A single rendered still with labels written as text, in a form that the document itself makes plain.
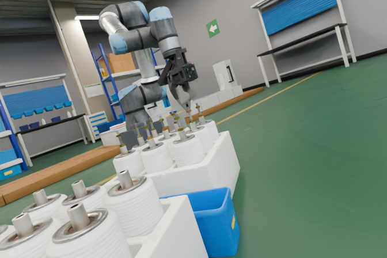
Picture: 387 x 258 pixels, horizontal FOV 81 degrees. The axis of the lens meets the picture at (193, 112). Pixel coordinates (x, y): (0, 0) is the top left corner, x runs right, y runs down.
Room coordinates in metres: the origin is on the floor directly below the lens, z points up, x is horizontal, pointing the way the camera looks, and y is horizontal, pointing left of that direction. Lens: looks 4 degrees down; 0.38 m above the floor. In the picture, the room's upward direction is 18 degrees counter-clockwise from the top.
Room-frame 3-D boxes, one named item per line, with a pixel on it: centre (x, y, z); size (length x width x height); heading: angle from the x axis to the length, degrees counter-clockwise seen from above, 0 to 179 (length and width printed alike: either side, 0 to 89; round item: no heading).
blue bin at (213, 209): (0.58, 0.13, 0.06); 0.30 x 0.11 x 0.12; 70
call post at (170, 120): (1.18, 0.10, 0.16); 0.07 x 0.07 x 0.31; 70
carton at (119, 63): (6.07, 1.50, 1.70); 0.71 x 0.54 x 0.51; 136
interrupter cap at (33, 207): (0.51, 0.39, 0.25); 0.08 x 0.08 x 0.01
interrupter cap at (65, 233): (0.32, 0.20, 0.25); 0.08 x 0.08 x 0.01
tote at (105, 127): (5.20, 1.89, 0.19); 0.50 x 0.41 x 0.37; 47
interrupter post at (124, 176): (0.43, 0.16, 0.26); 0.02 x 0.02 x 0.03
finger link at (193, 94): (0.84, -0.01, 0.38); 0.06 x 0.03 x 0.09; 49
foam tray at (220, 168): (0.88, 0.13, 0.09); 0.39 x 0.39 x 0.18; 70
